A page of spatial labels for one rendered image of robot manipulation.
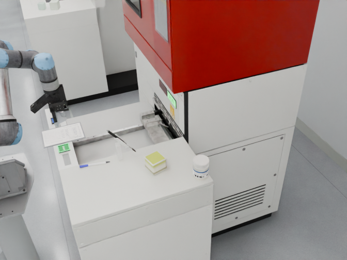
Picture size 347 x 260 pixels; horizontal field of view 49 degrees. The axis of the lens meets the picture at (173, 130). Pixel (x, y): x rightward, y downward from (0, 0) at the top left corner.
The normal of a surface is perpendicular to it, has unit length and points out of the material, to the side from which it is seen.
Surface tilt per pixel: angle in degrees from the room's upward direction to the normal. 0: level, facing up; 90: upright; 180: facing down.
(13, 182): 90
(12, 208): 0
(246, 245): 0
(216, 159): 90
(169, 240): 90
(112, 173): 0
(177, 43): 90
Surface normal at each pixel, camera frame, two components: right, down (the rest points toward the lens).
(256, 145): 0.37, 0.55
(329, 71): -0.93, 0.25
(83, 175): -0.03, -0.79
